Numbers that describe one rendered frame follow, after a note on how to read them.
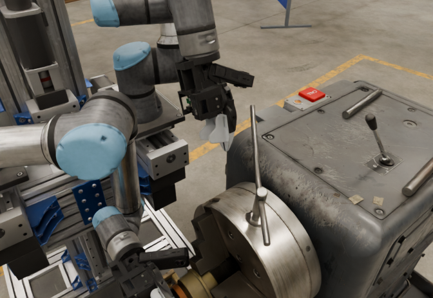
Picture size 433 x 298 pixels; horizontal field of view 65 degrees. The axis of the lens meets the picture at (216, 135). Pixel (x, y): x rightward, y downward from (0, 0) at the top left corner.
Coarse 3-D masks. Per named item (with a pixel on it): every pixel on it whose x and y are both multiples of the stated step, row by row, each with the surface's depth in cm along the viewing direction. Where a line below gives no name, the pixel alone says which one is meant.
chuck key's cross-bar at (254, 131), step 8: (256, 136) 74; (256, 144) 73; (256, 152) 72; (256, 160) 70; (256, 168) 69; (256, 176) 68; (256, 184) 67; (264, 208) 63; (264, 216) 61; (264, 224) 60; (264, 232) 59; (264, 240) 58
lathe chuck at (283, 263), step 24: (240, 192) 77; (216, 216) 74; (240, 216) 69; (240, 240) 68; (288, 240) 68; (240, 264) 73; (264, 264) 64; (288, 264) 66; (264, 288) 67; (288, 288) 66
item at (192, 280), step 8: (192, 272) 72; (208, 272) 73; (184, 280) 71; (192, 280) 71; (200, 280) 70; (208, 280) 72; (176, 288) 70; (184, 288) 70; (192, 288) 69; (200, 288) 70; (208, 288) 71; (176, 296) 69; (184, 296) 69; (192, 296) 68; (200, 296) 69; (208, 296) 70
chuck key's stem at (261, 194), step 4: (260, 188) 64; (256, 192) 64; (260, 192) 63; (264, 192) 63; (256, 196) 64; (260, 196) 63; (264, 196) 63; (256, 200) 64; (260, 200) 64; (264, 200) 64; (256, 204) 65; (252, 208) 67; (256, 208) 66; (256, 212) 66; (252, 216) 70; (256, 216) 68; (252, 220) 69; (256, 220) 69
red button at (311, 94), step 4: (308, 88) 107; (312, 88) 107; (300, 92) 105; (304, 92) 105; (308, 92) 105; (312, 92) 105; (316, 92) 105; (320, 92) 105; (300, 96) 105; (304, 96) 104; (308, 96) 103; (312, 96) 103; (316, 96) 103; (320, 96) 103; (324, 96) 105; (312, 100) 102; (316, 100) 103
